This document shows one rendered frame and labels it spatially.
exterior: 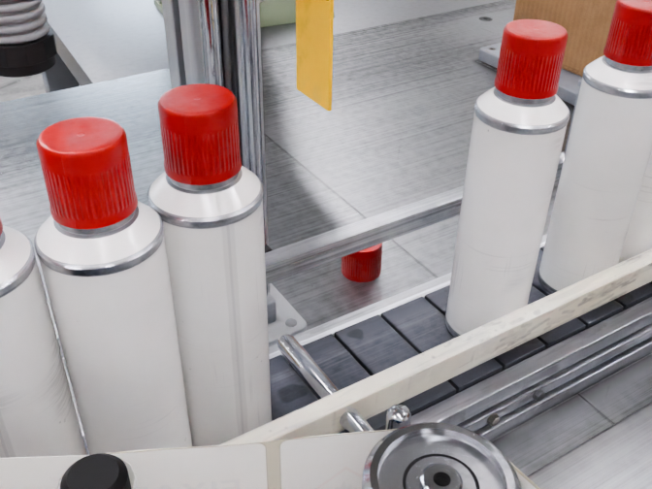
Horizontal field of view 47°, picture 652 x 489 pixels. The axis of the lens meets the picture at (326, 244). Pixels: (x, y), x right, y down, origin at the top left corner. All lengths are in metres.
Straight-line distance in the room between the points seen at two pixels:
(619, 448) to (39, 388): 0.31
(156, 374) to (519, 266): 0.23
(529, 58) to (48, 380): 0.28
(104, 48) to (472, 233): 0.78
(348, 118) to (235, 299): 0.57
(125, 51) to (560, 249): 0.75
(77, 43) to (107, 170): 0.88
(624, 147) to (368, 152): 0.38
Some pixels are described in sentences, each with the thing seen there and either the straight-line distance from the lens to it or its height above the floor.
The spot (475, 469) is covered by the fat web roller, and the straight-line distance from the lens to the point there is 0.19.
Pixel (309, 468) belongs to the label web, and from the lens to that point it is 0.21.
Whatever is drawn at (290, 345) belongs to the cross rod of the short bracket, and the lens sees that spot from 0.45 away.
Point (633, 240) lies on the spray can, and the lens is 0.58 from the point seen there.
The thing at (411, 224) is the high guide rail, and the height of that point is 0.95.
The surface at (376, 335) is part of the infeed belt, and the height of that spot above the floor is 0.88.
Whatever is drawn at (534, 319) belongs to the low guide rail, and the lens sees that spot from 0.48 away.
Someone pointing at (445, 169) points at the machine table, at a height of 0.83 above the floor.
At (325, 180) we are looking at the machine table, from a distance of 0.76.
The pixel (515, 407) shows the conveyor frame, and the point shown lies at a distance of 0.51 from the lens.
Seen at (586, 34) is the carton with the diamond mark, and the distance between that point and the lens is 1.00.
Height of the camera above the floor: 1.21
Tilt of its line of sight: 35 degrees down
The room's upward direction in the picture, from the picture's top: 1 degrees clockwise
